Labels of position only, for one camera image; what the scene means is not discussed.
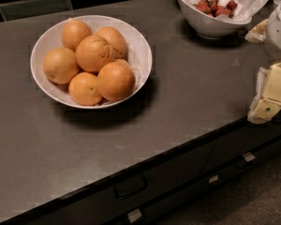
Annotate red strawberries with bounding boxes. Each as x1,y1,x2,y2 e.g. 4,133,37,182
194,0,238,18

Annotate white bowl with strawberries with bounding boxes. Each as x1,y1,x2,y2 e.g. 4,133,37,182
178,0,252,39

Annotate orange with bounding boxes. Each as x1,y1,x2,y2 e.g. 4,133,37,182
76,35,115,73
61,20,93,51
43,47,80,84
97,59,136,101
96,26,127,59
68,72,103,106

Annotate lower dark drawer front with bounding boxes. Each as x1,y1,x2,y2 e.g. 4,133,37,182
108,138,281,225

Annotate dark left drawer front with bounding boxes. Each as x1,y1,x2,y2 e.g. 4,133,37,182
0,142,214,225

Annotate dark right drawer front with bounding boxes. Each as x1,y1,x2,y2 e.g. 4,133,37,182
202,111,281,173

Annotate white bowl with oranges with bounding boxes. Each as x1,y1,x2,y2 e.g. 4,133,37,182
30,15,153,110

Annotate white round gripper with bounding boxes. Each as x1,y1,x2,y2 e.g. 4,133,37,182
244,1,281,124

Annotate dark drawer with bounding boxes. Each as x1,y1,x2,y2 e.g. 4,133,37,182
108,138,281,225
202,111,281,173
0,142,214,225

